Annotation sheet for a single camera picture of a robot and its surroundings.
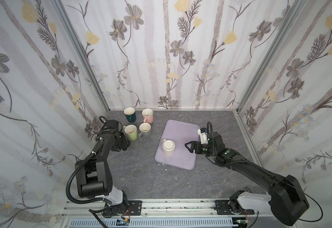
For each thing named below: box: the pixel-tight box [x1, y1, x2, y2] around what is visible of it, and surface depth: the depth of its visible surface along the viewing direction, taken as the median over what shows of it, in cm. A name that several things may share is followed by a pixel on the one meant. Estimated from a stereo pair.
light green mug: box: [122, 123, 138, 142], surface depth 99 cm
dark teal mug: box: [123, 106, 137, 124], surface depth 107 cm
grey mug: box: [138, 122, 152, 138], surface depth 100 cm
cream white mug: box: [162, 138, 176, 157], surface depth 92 cm
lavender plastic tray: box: [154, 119, 200, 171], surface depth 95 cm
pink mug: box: [141, 108, 154, 124], surface depth 107 cm
